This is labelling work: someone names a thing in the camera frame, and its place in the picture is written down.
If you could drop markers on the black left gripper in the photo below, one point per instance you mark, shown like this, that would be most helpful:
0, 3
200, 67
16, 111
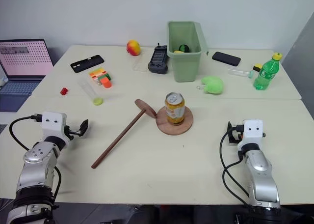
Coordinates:
71, 132

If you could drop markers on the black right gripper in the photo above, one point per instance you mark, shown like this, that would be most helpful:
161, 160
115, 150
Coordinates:
236, 133

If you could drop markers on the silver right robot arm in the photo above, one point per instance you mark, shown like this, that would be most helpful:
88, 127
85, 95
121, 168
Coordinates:
261, 172

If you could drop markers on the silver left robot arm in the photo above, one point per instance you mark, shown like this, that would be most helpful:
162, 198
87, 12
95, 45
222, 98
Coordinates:
36, 165

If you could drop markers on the wooden stick with disc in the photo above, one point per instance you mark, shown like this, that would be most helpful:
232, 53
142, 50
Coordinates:
122, 134

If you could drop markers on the round wooden coaster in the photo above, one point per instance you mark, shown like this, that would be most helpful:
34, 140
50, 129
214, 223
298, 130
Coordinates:
182, 129

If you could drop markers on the clear tube with green cap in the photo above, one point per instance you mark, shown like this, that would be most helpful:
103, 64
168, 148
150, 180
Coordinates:
92, 92

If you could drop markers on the small red block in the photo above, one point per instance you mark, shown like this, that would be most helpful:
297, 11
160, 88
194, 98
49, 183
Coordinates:
64, 91

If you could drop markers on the orange block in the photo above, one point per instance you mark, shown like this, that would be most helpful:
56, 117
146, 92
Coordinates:
107, 82

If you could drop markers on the green plush toy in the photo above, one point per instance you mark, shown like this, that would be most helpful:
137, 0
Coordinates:
213, 84

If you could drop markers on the colourful striped block set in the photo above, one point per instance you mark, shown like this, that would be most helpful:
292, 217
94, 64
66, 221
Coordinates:
100, 75

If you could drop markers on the yellow drink can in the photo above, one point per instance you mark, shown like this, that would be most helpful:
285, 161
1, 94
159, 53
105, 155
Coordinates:
174, 111

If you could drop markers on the clear tube with teal cap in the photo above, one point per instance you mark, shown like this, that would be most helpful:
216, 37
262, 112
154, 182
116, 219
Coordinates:
239, 72

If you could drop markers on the green soda bottle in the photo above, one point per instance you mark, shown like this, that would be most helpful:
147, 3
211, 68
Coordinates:
266, 73

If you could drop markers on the black smartphone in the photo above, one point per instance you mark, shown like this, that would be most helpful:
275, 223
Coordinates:
226, 58

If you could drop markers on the green plastic bin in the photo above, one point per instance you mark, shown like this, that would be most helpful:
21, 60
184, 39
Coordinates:
186, 64

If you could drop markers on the open laptop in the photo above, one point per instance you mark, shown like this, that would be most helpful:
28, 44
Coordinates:
20, 66

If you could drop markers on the red and yellow mango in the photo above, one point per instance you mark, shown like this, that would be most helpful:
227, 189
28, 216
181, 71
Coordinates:
133, 47

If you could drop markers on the yellow fruit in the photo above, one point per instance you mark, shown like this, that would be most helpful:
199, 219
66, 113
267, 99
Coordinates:
178, 52

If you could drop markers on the green and black ball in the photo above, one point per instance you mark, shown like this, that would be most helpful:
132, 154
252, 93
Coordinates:
183, 47

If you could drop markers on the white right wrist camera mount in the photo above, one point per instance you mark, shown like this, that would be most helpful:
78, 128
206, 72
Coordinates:
252, 133

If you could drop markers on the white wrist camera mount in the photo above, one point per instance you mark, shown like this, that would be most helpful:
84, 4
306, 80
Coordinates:
52, 125
252, 133

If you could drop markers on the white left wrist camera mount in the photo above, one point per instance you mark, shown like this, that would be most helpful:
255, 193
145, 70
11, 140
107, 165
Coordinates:
52, 125

